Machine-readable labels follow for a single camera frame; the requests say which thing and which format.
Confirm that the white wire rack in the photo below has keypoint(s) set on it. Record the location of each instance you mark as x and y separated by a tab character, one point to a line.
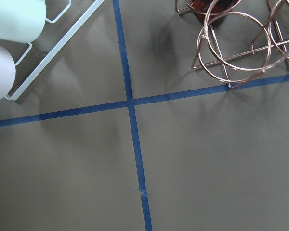
55	35

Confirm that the pale lilac cup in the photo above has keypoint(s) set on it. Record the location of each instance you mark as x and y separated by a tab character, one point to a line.
7	72

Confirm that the pale green cup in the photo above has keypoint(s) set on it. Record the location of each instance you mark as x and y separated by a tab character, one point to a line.
21	20

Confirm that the tea bottle back left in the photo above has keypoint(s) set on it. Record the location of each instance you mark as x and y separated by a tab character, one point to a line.
199	8

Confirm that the copper wire bottle rack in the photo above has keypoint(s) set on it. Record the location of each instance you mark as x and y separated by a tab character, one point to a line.
238	46

